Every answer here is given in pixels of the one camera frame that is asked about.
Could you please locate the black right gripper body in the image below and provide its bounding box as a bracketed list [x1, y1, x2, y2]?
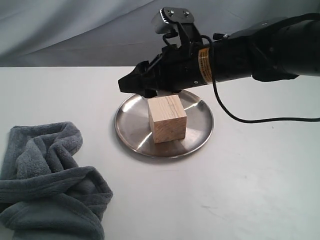
[118, 46, 214, 98]

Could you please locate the light wooden cube block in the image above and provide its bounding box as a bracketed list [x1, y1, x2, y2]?
[147, 94, 187, 144]

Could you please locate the blue-grey fleece towel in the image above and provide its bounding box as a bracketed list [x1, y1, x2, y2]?
[0, 122, 113, 240]

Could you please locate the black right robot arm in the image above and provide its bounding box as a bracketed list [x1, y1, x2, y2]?
[118, 7, 320, 98]

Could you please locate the round stainless steel plate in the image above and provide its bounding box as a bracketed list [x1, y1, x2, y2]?
[114, 90, 214, 159]

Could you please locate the grey backdrop cloth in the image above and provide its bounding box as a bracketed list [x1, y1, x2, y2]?
[0, 0, 320, 67]

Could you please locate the black camera cable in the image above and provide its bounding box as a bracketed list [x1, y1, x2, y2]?
[161, 32, 320, 124]

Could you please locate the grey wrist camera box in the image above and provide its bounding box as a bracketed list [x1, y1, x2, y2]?
[151, 7, 195, 35]

